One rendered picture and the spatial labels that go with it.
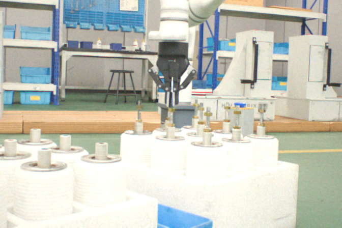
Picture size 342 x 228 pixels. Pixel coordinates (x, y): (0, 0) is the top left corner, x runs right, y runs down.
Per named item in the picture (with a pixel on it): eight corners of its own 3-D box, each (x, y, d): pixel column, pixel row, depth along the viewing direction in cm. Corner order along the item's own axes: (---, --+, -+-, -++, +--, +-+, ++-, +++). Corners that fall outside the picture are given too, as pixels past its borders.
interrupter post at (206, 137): (214, 146, 105) (214, 132, 104) (205, 147, 103) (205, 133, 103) (208, 145, 107) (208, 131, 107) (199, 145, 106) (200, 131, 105)
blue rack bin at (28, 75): (19, 82, 593) (19, 66, 592) (49, 83, 606) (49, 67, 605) (19, 83, 546) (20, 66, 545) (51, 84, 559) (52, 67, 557)
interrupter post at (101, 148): (91, 160, 83) (92, 142, 82) (102, 159, 84) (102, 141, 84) (100, 162, 81) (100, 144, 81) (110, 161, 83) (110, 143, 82)
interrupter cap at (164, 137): (189, 141, 111) (189, 139, 111) (160, 142, 108) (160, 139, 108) (179, 137, 118) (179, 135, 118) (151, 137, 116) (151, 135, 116)
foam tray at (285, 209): (95, 223, 122) (97, 158, 121) (189, 198, 151) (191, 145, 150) (207, 268, 96) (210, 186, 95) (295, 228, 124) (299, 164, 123)
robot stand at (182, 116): (153, 175, 184) (156, 102, 183) (187, 173, 189) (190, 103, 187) (165, 183, 170) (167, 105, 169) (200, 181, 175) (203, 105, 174)
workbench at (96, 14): (56, 98, 695) (59, -24, 685) (144, 100, 741) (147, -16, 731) (60, 101, 629) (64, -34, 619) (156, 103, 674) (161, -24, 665)
